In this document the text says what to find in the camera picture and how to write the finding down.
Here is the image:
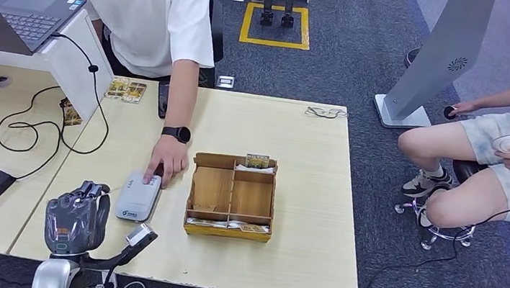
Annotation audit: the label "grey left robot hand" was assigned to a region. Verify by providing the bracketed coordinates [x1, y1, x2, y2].
[40, 176, 114, 261]

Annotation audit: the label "person's right hand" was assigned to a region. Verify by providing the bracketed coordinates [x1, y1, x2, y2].
[449, 99, 481, 119]

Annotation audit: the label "white handheld controller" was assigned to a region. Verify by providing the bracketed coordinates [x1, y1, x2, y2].
[491, 131, 510, 155]

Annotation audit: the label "wooden compartment organizer box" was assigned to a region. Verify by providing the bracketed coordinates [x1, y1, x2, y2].
[181, 148, 281, 245]

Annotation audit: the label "grey card reader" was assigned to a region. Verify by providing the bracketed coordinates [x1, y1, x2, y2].
[113, 169, 164, 225]

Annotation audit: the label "autumn print hotel card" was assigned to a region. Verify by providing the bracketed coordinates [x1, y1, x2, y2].
[120, 80, 149, 105]
[104, 75, 130, 101]

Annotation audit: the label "upright hotel card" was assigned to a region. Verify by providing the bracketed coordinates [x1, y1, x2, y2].
[243, 152, 271, 169]

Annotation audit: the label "small patterned card pile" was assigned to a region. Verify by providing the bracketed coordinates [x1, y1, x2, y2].
[55, 96, 84, 128]

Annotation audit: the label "flat lying hotel card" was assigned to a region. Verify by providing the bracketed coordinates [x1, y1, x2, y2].
[238, 222, 270, 235]

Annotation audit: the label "black wristwatch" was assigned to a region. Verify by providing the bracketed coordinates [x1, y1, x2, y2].
[160, 124, 193, 145]

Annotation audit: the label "black smartphone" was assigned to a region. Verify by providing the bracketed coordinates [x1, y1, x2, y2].
[154, 79, 171, 120]

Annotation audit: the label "black stool chrome base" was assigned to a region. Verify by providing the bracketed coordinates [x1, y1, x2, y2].
[389, 152, 490, 256]

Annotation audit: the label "silver kiosk stand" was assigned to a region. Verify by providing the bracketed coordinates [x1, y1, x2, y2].
[370, 0, 497, 138]

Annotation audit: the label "black round base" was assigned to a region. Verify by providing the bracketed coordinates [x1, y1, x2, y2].
[403, 45, 422, 69]

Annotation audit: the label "white paper sleeve bundle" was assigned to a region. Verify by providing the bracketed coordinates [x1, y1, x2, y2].
[184, 215, 240, 231]

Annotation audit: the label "white power strip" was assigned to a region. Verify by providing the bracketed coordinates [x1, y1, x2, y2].
[97, 270, 122, 288]

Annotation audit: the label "white and black sneaker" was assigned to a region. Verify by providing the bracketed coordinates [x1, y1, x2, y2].
[416, 181, 453, 232]
[400, 163, 456, 202]

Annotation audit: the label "silver floor socket plate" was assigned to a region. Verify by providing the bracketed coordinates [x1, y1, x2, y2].
[215, 74, 236, 89]

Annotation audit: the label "black office chair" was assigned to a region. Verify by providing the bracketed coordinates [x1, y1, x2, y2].
[199, 0, 231, 89]

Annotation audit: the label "white laptop stand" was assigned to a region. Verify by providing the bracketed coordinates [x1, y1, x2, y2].
[0, 0, 122, 125]

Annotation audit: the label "clear eyeglasses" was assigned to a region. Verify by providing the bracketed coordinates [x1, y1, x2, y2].
[304, 104, 349, 122]

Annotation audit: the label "yellow floor tape square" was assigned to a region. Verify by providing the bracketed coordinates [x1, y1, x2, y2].
[238, 1, 315, 52]

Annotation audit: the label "black robot legs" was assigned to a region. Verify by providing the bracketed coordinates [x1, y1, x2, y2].
[255, 0, 298, 30]

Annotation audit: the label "dark grey laptop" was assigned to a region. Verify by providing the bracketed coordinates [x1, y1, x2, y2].
[0, 0, 88, 63]

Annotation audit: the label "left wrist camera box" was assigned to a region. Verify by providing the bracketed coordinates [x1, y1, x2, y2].
[77, 216, 160, 279]

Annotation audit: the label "black laptop power cable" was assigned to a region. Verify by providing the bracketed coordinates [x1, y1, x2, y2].
[0, 26, 120, 189]

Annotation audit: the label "black controller cable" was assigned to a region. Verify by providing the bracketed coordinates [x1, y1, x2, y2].
[362, 156, 510, 288]

